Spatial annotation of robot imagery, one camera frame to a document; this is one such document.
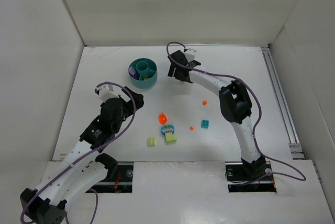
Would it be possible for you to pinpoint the dark purple long lego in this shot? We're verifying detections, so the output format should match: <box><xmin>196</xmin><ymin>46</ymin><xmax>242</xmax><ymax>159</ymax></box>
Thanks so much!
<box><xmin>132</xmin><ymin>71</ymin><xmax>139</xmax><ymax>80</ymax></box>

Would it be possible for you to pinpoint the orange round lego piece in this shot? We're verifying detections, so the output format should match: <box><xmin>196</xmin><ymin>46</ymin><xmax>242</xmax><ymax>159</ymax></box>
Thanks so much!
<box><xmin>158</xmin><ymin>113</ymin><xmax>169</xmax><ymax>125</ymax></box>

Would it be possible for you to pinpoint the small purple lego brick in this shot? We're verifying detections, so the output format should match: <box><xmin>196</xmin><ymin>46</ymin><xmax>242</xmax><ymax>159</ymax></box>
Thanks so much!
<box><xmin>129</xmin><ymin>67</ymin><xmax>137</xmax><ymax>74</ymax></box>

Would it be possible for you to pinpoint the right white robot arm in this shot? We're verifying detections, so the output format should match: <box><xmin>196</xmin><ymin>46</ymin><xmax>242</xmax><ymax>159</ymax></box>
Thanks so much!
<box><xmin>168</xmin><ymin>50</ymin><xmax>266</xmax><ymax>177</ymax></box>

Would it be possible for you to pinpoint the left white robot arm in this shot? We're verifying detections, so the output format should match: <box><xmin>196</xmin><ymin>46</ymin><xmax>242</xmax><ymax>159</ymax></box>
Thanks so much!
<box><xmin>20</xmin><ymin>82</ymin><xmax>144</xmax><ymax>223</ymax></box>

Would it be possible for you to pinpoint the teal round divided container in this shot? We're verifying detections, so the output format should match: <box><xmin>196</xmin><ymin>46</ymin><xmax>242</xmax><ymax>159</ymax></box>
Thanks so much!
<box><xmin>128</xmin><ymin>58</ymin><xmax>158</xmax><ymax>89</ymax></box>

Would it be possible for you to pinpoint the teal monster face lego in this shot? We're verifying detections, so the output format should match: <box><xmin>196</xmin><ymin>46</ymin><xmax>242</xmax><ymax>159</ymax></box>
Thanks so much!
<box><xmin>161</xmin><ymin>125</ymin><xmax>175</xmax><ymax>135</ymax></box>

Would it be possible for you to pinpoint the light green square lego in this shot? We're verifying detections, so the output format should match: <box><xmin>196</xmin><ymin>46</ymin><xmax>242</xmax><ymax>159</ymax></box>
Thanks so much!
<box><xmin>147</xmin><ymin>138</ymin><xmax>156</xmax><ymax>147</ymax></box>

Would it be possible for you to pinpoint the light green sloped lego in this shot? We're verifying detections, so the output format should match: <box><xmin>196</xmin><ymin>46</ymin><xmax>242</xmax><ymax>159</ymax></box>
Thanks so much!
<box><xmin>165</xmin><ymin>132</ymin><xmax>177</xmax><ymax>144</ymax></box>

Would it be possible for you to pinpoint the teal lego brick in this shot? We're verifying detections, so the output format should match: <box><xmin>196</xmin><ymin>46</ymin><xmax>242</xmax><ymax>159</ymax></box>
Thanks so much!
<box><xmin>201</xmin><ymin>120</ymin><xmax>209</xmax><ymax>129</ymax></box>

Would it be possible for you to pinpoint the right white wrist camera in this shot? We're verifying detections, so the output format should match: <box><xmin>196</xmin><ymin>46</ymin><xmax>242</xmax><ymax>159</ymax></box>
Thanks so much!
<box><xmin>184</xmin><ymin>48</ymin><xmax>197</xmax><ymax>62</ymax></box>

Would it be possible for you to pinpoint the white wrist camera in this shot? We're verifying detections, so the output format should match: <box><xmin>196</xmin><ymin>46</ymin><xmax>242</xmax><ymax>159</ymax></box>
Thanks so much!
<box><xmin>184</xmin><ymin>48</ymin><xmax>197</xmax><ymax>62</ymax></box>
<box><xmin>95</xmin><ymin>84</ymin><xmax>119</xmax><ymax>102</ymax></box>

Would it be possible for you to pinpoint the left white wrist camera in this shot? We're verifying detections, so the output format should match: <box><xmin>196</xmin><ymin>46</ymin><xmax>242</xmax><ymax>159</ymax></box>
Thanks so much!
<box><xmin>95</xmin><ymin>84</ymin><xmax>119</xmax><ymax>102</ymax></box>

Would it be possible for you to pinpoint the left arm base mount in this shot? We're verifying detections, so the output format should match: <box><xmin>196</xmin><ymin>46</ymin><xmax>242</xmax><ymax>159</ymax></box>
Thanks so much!
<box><xmin>91</xmin><ymin>161</ymin><xmax>134</xmax><ymax>194</ymax></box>

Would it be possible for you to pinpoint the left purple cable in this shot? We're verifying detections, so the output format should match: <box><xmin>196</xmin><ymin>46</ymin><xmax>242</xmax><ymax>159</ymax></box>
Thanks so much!
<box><xmin>20</xmin><ymin>81</ymin><xmax>137</xmax><ymax>224</ymax></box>

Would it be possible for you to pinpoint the purple cable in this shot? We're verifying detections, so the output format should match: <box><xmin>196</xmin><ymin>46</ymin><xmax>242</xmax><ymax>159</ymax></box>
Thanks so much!
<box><xmin>20</xmin><ymin>81</ymin><xmax>137</xmax><ymax>224</ymax></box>
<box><xmin>166</xmin><ymin>41</ymin><xmax>307</xmax><ymax>182</ymax></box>

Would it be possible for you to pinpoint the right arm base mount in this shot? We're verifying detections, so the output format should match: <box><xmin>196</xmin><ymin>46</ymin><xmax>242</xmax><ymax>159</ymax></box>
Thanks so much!
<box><xmin>225</xmin><ymin>161</ymin><xmax>277</xmax><ymax>193</ymax></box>

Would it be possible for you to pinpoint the aluminium rail right edge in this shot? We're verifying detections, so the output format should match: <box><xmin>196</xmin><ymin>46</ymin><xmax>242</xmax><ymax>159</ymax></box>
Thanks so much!
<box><xmin>261</xmin><ymin>47</ymin><xmax>305</xmax><ymax>160</ymax></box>

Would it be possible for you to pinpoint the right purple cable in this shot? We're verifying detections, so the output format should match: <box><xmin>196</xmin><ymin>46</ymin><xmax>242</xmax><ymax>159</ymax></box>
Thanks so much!
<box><xmin>166</xmin><ymin>41</ymin><xmax>307</xmax><ymax>182</ymax></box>

